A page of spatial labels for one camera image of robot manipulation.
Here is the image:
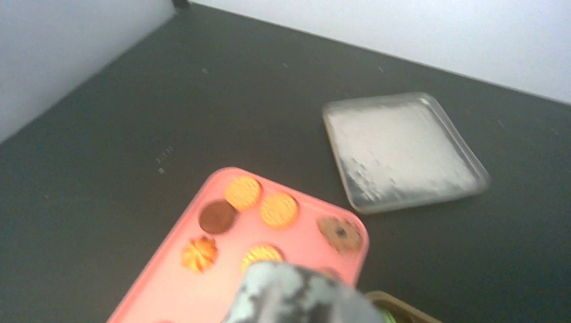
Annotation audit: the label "brown flower cookie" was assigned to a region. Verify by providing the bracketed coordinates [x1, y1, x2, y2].
[317, 217, 364, 253]

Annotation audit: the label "orange swirl cookie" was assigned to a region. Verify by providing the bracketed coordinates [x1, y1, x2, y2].
[181, 236, 219, 273]

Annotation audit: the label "clear plastic lid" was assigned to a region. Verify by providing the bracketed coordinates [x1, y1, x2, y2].
[323, 92, 491, 215]

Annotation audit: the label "orange round cookie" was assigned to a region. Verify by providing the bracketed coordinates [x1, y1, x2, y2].
[224, 176, 262, 211]
[241, 244, 284, 272]
[260, 192, 299, 229]

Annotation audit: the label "gold cookie tin box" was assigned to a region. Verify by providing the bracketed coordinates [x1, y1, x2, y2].
[364, 291, 442, 323]

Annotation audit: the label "pink plastic tray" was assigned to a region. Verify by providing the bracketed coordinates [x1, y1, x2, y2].
[110, 168, 369, 322]

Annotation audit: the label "metal tongs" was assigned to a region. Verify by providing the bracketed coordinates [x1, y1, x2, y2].
[222, 261, 386, 323]

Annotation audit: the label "dark chocolate cookie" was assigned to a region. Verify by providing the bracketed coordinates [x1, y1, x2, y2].
[199, 199, 238, 235]

